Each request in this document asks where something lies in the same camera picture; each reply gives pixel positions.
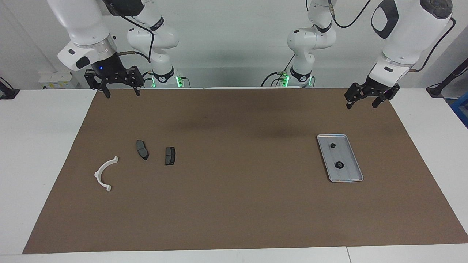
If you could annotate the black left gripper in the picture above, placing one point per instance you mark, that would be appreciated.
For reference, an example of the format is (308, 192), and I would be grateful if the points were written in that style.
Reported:
(369, 89)

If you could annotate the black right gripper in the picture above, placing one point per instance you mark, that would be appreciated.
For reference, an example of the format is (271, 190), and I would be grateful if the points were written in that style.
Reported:
(109, 73)

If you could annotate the large black bearing gear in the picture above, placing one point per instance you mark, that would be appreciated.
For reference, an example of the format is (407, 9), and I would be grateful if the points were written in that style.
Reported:
(339, 164)

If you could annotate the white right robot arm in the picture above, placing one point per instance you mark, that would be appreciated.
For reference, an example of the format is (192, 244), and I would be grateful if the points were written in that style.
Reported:
(87, 29)

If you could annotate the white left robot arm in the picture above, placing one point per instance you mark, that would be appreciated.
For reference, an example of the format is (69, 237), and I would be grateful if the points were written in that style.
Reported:
(409, 36)

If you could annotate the silver metal tray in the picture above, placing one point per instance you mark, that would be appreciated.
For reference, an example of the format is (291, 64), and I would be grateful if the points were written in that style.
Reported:
(347, 175)

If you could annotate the dark grey curved brake pad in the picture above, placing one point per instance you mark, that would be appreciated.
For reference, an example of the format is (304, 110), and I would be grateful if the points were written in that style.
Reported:
(142, 149)

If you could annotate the white power strip box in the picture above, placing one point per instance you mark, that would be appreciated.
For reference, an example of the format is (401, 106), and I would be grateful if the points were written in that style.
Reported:
(56, 80)

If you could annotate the black angled stand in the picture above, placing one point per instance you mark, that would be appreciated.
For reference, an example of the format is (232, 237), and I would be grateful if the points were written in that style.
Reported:
(438, 89)

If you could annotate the dark grey rectangular brake pad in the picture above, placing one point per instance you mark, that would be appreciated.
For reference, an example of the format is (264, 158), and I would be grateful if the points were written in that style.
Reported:
(170, 156)

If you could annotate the blue crate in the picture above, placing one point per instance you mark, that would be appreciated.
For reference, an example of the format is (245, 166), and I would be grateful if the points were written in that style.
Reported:
(461, 107)

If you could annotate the black clamp stand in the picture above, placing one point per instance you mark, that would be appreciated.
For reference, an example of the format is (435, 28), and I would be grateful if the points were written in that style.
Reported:
(7, 93)

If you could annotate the brown table mat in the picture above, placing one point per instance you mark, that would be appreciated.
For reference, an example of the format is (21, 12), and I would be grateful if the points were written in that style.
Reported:
(237, 204)

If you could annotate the white semicircular plastic bracket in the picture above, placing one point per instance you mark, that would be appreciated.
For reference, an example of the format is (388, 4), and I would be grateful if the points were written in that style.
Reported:
(99, 171)

